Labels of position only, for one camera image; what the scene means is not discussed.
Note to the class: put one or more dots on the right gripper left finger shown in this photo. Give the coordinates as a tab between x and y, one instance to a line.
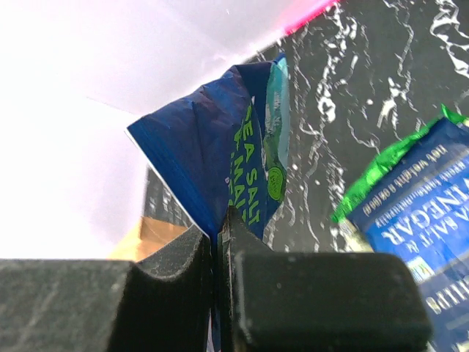
161	303

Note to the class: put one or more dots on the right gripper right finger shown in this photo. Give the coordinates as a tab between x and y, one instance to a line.
314	301

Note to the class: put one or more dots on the white blue snack packet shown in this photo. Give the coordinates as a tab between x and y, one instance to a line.
224	146

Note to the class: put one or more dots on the blue sea salt vinegar bag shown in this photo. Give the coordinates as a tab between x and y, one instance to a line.
419	212

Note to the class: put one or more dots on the brown paper bag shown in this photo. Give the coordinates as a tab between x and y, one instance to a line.
147	237

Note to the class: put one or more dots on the pink tape strip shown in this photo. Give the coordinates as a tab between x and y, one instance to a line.
300	13

